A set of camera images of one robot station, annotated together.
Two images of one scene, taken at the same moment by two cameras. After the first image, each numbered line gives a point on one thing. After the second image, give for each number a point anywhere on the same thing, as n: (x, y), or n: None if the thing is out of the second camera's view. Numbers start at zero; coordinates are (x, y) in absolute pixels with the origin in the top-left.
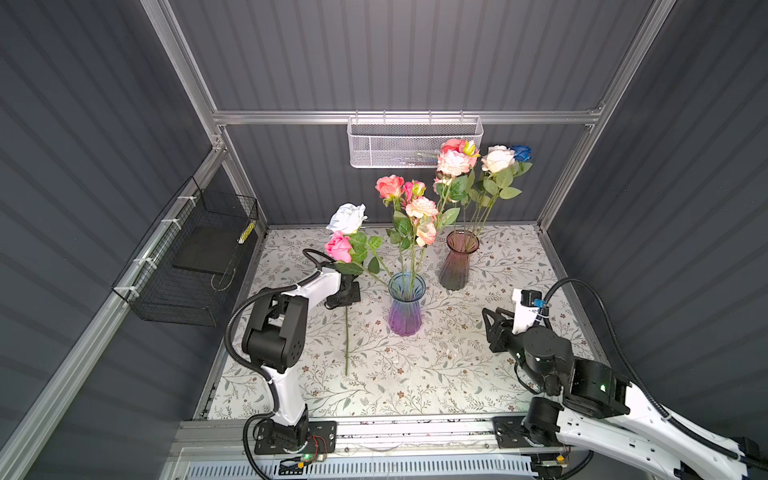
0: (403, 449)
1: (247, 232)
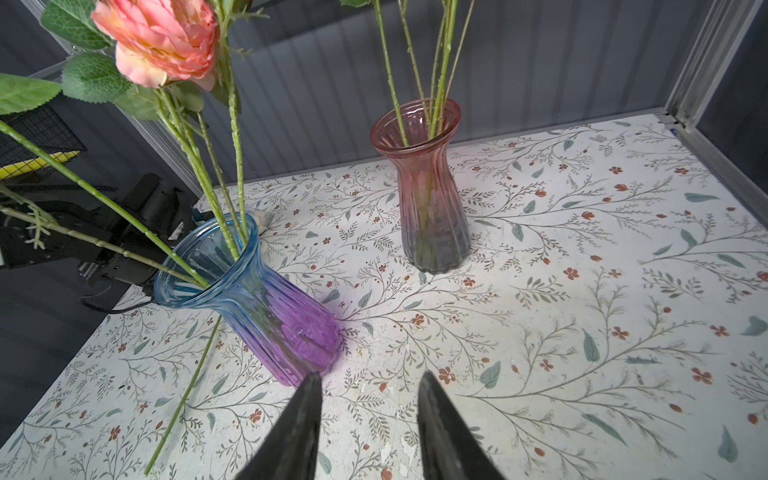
0: None
1: (36, 163)
